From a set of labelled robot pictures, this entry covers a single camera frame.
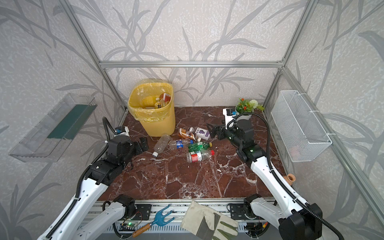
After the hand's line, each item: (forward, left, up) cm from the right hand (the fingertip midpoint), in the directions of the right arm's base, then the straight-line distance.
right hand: (215, 118), depth 73 cm
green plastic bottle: (0, +9, -29) cm, 30 cm away
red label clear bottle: (-9, +10, -25) cm, 28 cm away
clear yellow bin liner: (+29, +41, -14) cm, 52 cm away
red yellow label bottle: (+23, +30, -8) cm, 39 cm away
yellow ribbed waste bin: (+10, +36, -22) cm, 43 cm away
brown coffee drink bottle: (+8, +17, -26) cm, 33 cm away
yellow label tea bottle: (+22, +36, -12) cm, 44 cm away
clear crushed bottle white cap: (+1, +33, -28) cm, 43 cm away
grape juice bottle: (+10, +8, -28) cm, 31 cm away
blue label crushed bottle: (0, +21, -26) cm, 33 cm away
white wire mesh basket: (-15, -36, +4) cm, 39 cm away
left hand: (-7, +37, -6) cm, 38 cm away
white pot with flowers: (+23, -22, -15) cm, 35 cm away
